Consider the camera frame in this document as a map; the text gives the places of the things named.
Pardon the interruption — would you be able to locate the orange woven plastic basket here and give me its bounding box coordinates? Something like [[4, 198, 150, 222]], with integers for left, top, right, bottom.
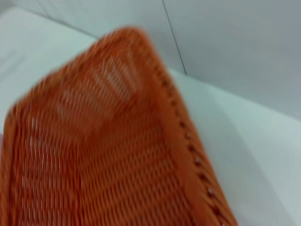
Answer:
[[0, 25, 238, 226]]

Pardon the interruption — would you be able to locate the black vertical wall strip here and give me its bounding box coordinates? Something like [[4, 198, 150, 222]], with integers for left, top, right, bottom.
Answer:
[[161, 0, 188, 76]]

